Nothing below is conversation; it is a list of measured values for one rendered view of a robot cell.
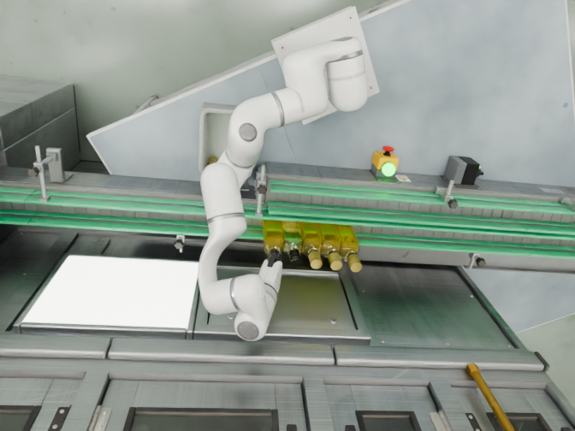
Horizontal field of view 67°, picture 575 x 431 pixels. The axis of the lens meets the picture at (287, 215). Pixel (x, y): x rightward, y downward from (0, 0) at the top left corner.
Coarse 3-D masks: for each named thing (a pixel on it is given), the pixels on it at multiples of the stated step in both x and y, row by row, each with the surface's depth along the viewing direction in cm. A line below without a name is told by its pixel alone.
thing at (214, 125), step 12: (204, 120) 135; (216, 120) 141; (228, 120) 142; (204, 132) 137; (216, 132) 143; (204, 144) 139; (216, 144) 145; (204, 156) 142; (216, 156) 147; (204, 168) 143
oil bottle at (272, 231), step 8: (264, 224) 136; (272, 224) 136; (280, 224) 137; (264, 232) 132; (272, 232) 131; (280, 232) 132; (264, 240) 129; (272, 240) 127; (280, 240) 128; (264, 248) 129; (280, 248) 128
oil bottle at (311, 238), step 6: (300, 222) 139; (306, 222) 139; (300, 228) 137; (306, 228) 135; (312, 228) 136; (306, 234) 132; (312, 234) 132; (318, 234) 133; (306, 240) 129; (312, 240) 129; (318, 240) 129; (306, 246) 128; (312, 246) 128; (318, 246) 128; (306, 252) 129
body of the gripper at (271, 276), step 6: (264, 264) 111; (276, 264) 111; (264, 270) 108; (270, 270) 108; (276, 270) 109; (264, 276) 106; (270, 276) 107; (276, 276) 108; (264, 282) 106; (270, 282) 105; (276, 282) 108; (276, 288) 110; (276, 294) 106
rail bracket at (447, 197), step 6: (450, 180) 137; (438, 186) 145; (450, 186) 138; (438, 192) 145; (444, 192) 140; (450, 192) 139; (444, 198) 139; (450, 198) 137; (450, 204) 135; (456, 204) 135
